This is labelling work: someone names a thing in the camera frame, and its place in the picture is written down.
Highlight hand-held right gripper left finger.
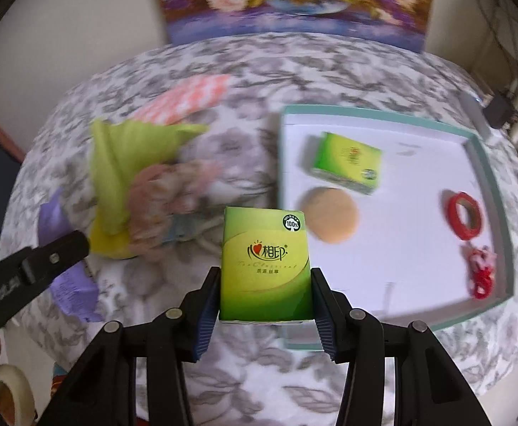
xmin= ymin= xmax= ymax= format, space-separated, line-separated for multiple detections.
xmin=37 ymin=266 xmax=222 ymax=426

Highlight red pink scrunchie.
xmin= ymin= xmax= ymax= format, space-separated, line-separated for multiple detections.
xmin=465 ymin=246 xmax=497 ymax=299

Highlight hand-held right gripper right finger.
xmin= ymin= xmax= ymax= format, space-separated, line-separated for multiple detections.
xmin=310 ymin=267 xmax=486 ymax=426

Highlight teal white shallow tray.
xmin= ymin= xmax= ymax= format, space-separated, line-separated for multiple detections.
xmin=278 ymin=105 xmax=515 ymax=353

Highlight red tape roll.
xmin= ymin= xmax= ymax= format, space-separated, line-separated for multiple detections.
xmin=447 ymin=191 xmax=482 ymax=241

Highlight blue face mask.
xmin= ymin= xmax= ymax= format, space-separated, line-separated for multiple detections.
xmin=166 ymin=213 xmax=224 ymax=246

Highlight round beige sponge puff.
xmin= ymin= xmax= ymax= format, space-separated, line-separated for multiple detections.
xmin=301 ymin=186 xmax=360 ymax=245

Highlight grey floral blanket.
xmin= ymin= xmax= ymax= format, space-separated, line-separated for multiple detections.
xmin=0 ymin=31 xmax=518 ymax=426

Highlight light green cloth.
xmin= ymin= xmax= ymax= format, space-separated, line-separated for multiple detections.
xmin=89 ymin=119 xmax=209 ymax=260

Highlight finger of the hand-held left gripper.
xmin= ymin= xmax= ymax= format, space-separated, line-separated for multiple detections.
xmin=19 ymin=230 xmax=92 ymax=285

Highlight pink white striped cloth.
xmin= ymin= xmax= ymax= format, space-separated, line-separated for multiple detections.
xmin=132 ymin=75 xmax=231 ymax=127

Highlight green tissue pack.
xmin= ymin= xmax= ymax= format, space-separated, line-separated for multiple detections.
xmin=311 ymin=132 xmax=384 ymax=196
xmin=219 ymin=206 xmax=314 ymax=324

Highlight white power strip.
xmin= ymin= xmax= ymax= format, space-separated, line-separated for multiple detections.
xmin=461 ymin=93 xmax=493 ymax=136

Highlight pink floral cloth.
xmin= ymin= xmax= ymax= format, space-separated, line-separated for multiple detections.
xmin=128 ymin=162 xmax=222 ymax=245

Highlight purple cloth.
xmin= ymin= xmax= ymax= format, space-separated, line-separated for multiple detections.
xmin=39 ymin=189 xmax=104 ymax=324

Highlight floral painting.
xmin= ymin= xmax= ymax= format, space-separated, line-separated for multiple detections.
xmin=148 ymin=0 xmax=435 ymax=51

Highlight white tape roll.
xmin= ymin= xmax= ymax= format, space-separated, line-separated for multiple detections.
xmin=0 ymin=364 xmax=35 ymax=426

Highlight black power adapter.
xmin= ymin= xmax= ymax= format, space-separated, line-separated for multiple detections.
xmin=485 ymin=93 xmax=515 ymax=129

